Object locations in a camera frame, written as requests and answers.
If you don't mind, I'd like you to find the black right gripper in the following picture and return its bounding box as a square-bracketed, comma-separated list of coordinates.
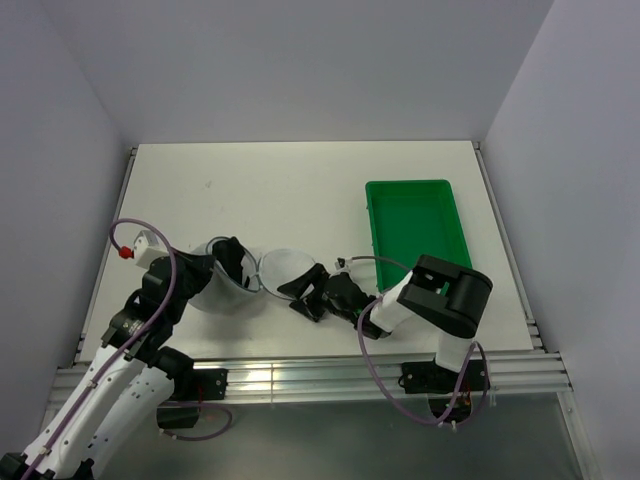
[278, 261, 357, 323]

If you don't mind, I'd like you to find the white mesh laundry bag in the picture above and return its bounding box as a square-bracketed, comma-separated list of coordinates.
[189, 236, 316, 314]

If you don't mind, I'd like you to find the black bra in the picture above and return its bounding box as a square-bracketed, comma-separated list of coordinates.
[205, 236, 260, 293]

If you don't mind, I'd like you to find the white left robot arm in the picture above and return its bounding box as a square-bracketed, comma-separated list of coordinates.
[1, 252, 215, 479]

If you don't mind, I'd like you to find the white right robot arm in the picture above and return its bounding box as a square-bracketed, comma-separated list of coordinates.
[276, 255, 493, 390]

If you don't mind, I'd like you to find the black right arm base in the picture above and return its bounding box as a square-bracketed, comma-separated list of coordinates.
[398, 360, 491, 424]

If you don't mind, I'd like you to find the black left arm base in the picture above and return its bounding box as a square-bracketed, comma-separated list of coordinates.
[152, 347, 229, 431]

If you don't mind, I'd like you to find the green plastic tray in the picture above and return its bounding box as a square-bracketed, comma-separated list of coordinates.
[365, 179, 472, 290]

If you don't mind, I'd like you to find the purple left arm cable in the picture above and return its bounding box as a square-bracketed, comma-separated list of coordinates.
[14, 218, 234, 480]

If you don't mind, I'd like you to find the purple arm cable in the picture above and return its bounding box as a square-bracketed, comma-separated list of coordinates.
[14, 218, 234, 480]
[349, 254, 491, 426]

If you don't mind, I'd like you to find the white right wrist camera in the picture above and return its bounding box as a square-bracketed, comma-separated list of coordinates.
[335, 257, 355, 273]

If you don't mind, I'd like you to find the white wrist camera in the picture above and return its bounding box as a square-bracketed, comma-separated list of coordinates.
[335, 257, 355, 273]
[118, 230, 166, 269]

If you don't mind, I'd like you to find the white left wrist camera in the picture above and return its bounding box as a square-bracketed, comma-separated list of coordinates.
[118, 230, 166, 269]

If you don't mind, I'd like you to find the aluminium front rail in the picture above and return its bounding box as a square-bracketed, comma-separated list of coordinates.
[195, 350, 572, 405]

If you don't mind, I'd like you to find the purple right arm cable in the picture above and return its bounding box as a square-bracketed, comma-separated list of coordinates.
[349, 254, 491, 426]

